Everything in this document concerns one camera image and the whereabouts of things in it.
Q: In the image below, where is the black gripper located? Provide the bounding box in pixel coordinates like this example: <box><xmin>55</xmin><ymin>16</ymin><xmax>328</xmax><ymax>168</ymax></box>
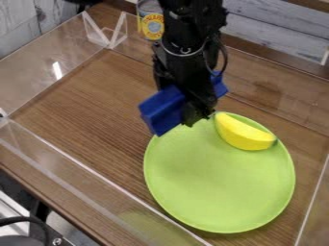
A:
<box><xmin>150</xmin><ymin>44</ymin><xmax>229</xmax><ymax>129</ymax></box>

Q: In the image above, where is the blue block object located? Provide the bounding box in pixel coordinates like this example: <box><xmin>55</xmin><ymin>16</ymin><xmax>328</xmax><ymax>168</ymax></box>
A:
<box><xmin>139</xmin><ymin>71</ymin><xmax>228</xmax><ymax>136</ymax></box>

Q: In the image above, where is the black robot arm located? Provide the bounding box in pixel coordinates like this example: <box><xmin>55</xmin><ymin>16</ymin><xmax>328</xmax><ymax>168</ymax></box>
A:
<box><xmin>153</xmin><ymin>0</ymin><xmax>229</xmax><ymax>127</ymax></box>

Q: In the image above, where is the green round plate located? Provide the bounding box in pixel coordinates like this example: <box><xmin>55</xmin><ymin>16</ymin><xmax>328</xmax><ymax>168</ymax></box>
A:
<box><xmin>145</xmin><ymin>120</ymin><xmax>296</xmax><ymax>234</ymax></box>

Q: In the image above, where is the yellow banana slice toy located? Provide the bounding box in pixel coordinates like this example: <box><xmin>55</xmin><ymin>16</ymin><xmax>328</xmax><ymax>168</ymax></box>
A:
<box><xmin>214</xmin><ymin>112</ymin><xmax>277</xmax><ymax>151</ymax></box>

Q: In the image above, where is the yellow labelled tin can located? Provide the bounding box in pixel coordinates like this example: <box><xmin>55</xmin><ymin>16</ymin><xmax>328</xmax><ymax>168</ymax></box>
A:
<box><xmin>137</xmin><ymin>0</ymin><xmax>165</xmax><ymax>40</ymax></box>

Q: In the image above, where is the clear acrylic triangle bracket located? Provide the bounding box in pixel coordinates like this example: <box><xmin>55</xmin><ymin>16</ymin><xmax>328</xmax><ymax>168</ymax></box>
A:
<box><xmin>82</xmin><ymin>12</ymin><xmax>129</xmax><ymax>50</ymax></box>

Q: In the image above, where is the black clamp with cable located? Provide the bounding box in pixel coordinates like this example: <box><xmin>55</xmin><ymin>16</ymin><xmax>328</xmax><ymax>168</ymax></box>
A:
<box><xmin>0</xmin><ymin>196</ymin><xmax>77</xmax><ymax>246</ymax></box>

